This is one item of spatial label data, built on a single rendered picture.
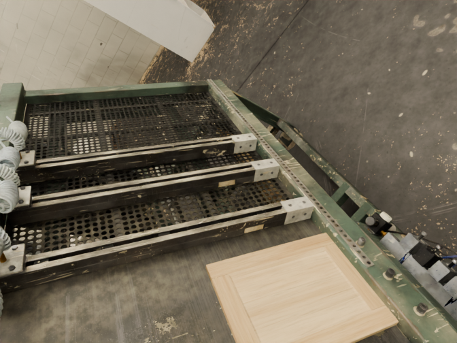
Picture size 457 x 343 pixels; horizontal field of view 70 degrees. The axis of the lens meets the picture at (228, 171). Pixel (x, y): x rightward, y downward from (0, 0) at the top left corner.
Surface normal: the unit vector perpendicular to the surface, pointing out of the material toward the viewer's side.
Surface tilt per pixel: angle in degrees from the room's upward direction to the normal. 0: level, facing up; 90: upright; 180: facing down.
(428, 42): 0
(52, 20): 90
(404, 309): 60
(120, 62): 90
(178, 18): 90
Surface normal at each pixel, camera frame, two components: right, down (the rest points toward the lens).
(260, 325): 0.10, -0.79
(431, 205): -0.75, -0.27
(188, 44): 0.29, 0.69
